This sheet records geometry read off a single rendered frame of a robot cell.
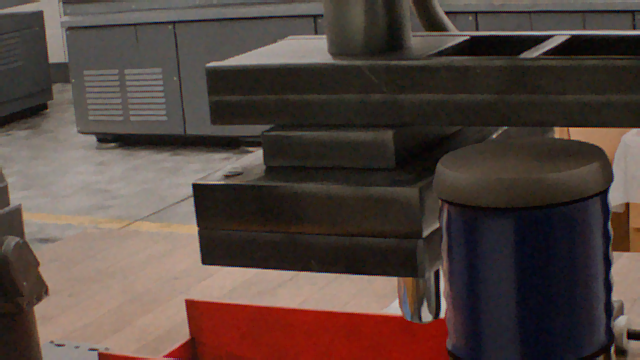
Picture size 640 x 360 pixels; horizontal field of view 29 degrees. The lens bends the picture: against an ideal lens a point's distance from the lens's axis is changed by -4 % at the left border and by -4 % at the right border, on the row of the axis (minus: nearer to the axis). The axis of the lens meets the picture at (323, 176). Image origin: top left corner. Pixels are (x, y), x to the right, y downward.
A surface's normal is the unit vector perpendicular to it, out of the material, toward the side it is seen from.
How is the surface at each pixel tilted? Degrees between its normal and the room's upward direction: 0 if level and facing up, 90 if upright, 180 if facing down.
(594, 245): 76
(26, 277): 90
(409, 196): 90
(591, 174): 72
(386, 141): 90
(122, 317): 0
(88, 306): 0
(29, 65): 90
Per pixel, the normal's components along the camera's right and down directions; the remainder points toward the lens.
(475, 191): -0.64, -0.08
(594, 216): 0.66, -0.14
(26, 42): 0.86, 0.04
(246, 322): -0.44, 0.25
